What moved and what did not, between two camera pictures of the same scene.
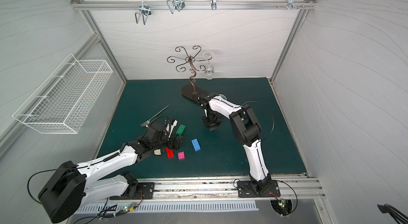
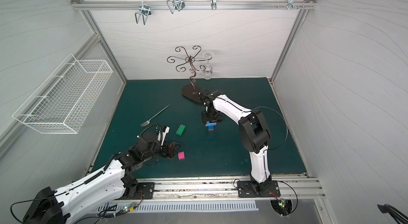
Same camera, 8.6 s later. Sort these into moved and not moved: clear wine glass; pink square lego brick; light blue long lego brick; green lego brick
Moved: light blue long lego brick
Not moved: green lego brick; pink square lego brick; clear wine glass
